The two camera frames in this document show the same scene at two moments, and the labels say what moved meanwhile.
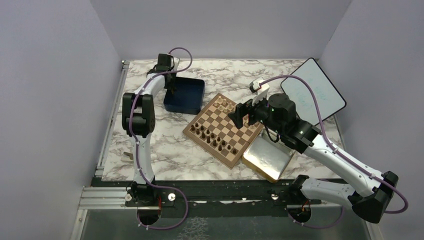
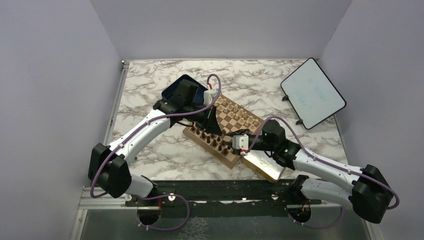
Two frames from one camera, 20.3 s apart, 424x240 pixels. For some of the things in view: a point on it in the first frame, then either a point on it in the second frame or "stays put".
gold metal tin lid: x=270 y=158 stays put
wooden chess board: x=214 y=131 stays put
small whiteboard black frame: x=330 y=100 stays put
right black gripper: x=242 y=109 to x=228 y=143
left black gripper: x=171 y=85 to x=210 y=122
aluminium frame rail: x=103 y=198 stays put
